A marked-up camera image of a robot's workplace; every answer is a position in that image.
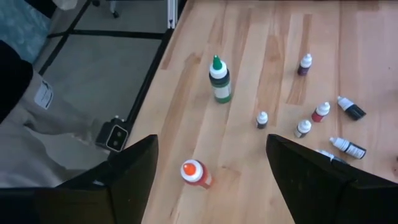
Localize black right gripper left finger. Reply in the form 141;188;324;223
0;134;159;224

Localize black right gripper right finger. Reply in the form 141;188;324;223
266;133;398;224

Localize large orange dye bottle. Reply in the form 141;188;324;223
180;159;214;190

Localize large green dye bottle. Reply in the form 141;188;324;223
208;55;233;105

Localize loose small vials group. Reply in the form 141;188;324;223
314;148;348;165

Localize lying dropper bottles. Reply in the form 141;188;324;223
329;136;367;161

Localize small black dye bottle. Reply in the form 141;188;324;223
294;119;312;139
336;95;367;121

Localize small red dye bottle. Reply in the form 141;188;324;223
311;101;331;123

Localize small brown dye bottle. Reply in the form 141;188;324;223
255;111;269;130

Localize small purple dye bottle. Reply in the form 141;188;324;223
297;53;313;77

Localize silver aluminium extrusion piece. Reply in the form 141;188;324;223
167;0;178;30

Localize black table-level camera box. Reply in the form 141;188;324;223
95;115;130;153

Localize black base frame bar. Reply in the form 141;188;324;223
46;29;165;40

